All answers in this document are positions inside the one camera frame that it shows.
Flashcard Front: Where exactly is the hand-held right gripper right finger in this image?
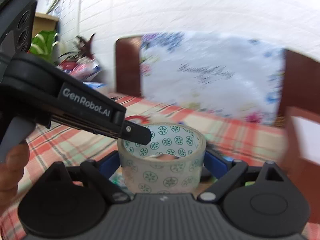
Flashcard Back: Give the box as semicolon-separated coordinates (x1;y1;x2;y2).
197;151;287;203

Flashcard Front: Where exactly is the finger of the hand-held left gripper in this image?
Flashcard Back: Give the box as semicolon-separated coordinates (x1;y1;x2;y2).
94;119;152;146

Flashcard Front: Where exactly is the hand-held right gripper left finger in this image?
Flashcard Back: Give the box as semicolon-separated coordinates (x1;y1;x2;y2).
45;151;132;204

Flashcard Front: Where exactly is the clear packing tape roll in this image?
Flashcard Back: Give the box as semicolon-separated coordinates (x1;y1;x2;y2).
117;123;207;194

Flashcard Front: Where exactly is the person's left hand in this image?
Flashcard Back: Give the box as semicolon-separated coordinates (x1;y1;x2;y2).
0;144;30;215

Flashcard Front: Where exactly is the plaid blanket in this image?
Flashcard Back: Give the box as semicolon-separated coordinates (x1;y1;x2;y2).
0;92;320;240

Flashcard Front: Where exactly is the green leafy plant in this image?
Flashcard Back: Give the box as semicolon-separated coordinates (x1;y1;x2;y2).
30;30;59;64

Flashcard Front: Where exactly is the clear plastic storage box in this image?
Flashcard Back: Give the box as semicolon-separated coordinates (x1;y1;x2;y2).
56;55;103;81

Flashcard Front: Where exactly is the blue floral tissue pack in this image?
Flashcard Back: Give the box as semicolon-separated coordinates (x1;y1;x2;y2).
82;81;108;90

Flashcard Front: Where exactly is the light wooden cabinet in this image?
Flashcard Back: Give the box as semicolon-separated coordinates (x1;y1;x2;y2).
31;12;59;40

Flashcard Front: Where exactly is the dark red leafy plant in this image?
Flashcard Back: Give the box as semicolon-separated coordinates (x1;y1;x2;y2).
59;34;97;63

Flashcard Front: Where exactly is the dark wooden headboard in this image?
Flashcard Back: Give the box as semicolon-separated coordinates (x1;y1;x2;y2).
115;36;320;130

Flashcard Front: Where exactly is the brown cardboard box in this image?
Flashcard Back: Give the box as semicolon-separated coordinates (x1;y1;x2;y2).
285;106;320;183

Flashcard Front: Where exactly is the floral plastic bedding bag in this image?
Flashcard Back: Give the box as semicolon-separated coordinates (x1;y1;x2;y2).
139;31;287;127

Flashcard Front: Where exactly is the red ring-shaped object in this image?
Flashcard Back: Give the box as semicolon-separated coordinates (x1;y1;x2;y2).
126;115;150;125

